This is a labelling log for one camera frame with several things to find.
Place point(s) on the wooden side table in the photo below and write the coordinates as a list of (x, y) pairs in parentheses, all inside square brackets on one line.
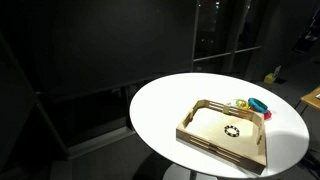
[(311, 99)]

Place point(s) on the wooden slatted tray box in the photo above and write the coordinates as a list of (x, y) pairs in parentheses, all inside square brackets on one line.
[(231, 133)]

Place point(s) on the white round table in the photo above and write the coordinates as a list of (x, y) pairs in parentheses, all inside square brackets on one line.
[(158, 107)]

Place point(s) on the yellow box on floor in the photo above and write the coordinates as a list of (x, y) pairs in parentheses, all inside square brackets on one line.
[(269, 79)]

